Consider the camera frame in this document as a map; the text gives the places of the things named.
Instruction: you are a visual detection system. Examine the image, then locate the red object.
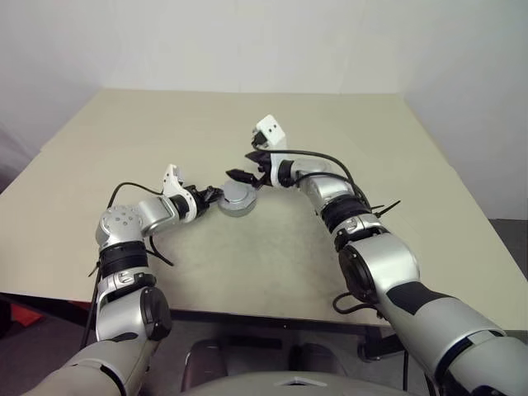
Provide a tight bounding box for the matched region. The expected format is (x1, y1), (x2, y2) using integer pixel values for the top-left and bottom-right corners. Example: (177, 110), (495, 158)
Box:
(7, 302), (98, 330)

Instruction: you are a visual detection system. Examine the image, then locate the grey robot torso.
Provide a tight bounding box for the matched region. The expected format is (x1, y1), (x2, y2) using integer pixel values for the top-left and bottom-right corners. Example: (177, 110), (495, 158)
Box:
(177, 365), (351, 396)

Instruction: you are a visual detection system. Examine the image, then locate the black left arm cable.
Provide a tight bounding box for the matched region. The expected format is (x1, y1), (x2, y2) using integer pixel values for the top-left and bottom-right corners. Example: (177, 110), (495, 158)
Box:
(81, 181), (175, 350)

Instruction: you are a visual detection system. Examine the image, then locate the black table frame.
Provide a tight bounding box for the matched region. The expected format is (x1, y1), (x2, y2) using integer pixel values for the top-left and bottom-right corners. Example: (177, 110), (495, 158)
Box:
(168, 309), (409, 363)

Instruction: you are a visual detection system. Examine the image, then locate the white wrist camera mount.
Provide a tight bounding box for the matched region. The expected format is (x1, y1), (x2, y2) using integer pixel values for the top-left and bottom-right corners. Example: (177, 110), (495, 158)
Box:
(159, 163), (200, 223)
(252, 114), (289, 189)

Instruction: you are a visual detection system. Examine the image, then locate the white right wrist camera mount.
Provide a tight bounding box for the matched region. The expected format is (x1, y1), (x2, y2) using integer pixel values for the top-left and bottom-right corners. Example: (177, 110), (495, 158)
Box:
(252, 114), (289, 189)

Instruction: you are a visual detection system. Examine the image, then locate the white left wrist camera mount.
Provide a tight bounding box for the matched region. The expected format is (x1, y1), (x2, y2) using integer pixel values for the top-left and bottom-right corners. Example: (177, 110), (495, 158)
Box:
(159, 163), (200, 223)

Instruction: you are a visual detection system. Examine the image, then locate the dark rounded shape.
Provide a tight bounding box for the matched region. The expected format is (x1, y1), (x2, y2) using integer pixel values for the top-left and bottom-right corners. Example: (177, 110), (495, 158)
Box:
(183, 339), (229, 391)

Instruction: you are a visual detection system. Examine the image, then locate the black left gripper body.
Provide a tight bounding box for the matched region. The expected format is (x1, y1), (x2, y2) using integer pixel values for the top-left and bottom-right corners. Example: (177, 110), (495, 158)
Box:
(187, 185), (212, 216)

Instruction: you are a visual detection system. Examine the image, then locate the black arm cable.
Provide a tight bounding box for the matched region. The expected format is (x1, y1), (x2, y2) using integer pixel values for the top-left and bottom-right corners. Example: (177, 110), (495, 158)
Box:
(250, 138), (384, 321)
(81, 181), (175, 350)

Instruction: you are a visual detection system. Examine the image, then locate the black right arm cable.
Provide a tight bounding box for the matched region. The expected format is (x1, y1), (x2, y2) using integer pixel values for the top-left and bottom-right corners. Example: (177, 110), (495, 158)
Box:
(250, 138), (384, 321)

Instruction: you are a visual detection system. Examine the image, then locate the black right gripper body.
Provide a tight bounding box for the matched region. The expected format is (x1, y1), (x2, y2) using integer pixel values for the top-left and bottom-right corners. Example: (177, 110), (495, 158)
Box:
(252, 151), (275, 188)

